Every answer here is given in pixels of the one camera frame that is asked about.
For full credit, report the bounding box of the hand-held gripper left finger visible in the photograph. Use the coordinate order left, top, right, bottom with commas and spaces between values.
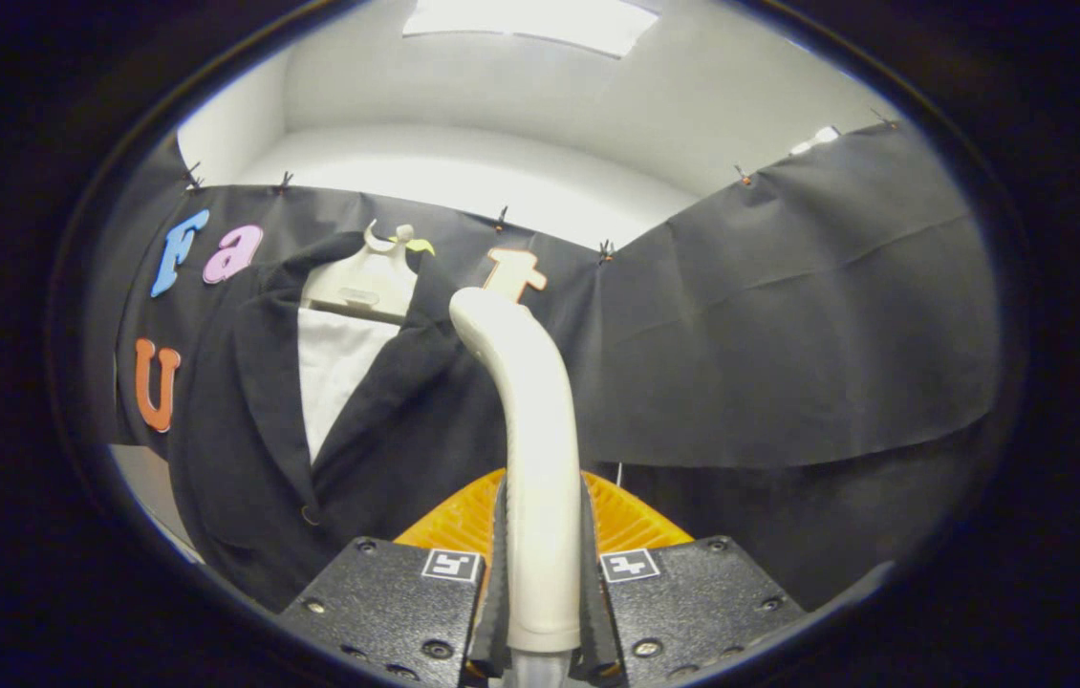
275, 468, 509, 688

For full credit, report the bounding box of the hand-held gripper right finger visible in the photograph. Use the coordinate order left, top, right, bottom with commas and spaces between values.
581, 468, 809, 688

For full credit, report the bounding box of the black blazer jacket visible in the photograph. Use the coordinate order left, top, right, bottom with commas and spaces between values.
167, 232, 589, 613

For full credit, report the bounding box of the white garment steamer head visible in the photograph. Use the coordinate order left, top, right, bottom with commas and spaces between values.
449, 287, 584, 654

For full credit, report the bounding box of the white dress form torso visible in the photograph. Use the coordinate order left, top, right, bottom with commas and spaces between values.
298, 306, 402, 464

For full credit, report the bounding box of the black backdrop cloth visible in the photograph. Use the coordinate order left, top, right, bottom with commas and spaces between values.
86, 119, 1002, 613

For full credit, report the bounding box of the ceiling light panel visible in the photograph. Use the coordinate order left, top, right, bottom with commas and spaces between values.
403, 0, 660, 58

